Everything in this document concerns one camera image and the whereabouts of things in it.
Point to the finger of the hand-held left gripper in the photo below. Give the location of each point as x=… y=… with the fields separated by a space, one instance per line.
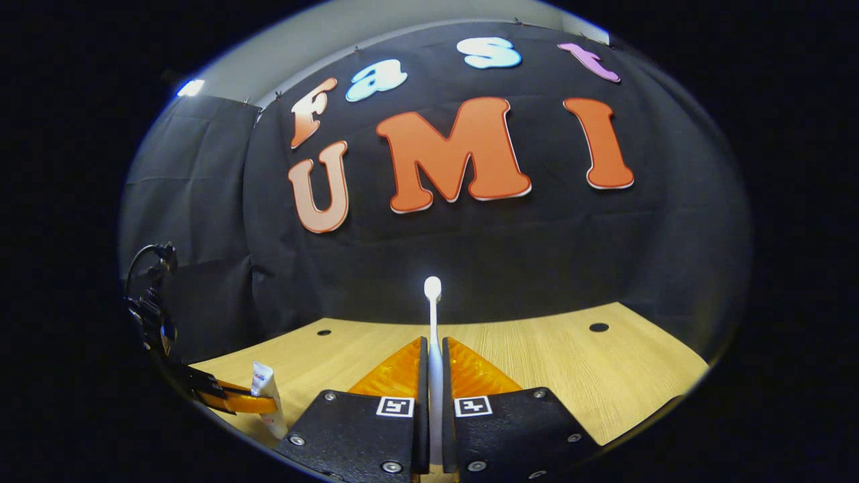
x=241 y=404

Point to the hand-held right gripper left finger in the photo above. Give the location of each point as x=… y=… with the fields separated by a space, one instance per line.
x=423 y=416

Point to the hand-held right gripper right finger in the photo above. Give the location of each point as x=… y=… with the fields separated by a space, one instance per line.
x=447 y=422

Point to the white toothpaste tube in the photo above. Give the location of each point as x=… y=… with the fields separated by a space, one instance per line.
x=263 y=382

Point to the white toothbrush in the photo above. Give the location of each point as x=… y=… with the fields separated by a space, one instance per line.
x=435 y=376

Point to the wooden desktop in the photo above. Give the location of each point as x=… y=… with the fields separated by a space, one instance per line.
x=590 y=376

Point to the bright ceiling light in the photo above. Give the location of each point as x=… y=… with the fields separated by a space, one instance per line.
x=190 y=87

